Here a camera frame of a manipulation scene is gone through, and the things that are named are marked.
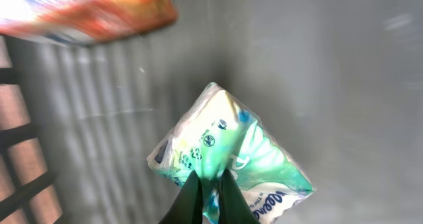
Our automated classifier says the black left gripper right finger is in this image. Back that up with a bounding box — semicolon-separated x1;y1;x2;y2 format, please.
218;169;259;224

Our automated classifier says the orange tissue pack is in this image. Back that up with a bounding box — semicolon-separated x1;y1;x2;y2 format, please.
1;0;178;45

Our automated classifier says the grey plastic basket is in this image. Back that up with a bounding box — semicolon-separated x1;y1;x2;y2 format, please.
5;0;422;223

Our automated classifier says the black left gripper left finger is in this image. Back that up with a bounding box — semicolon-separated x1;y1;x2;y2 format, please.
159;171;203;224

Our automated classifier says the green tissue pack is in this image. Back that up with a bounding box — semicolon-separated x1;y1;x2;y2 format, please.
147;83;315;223

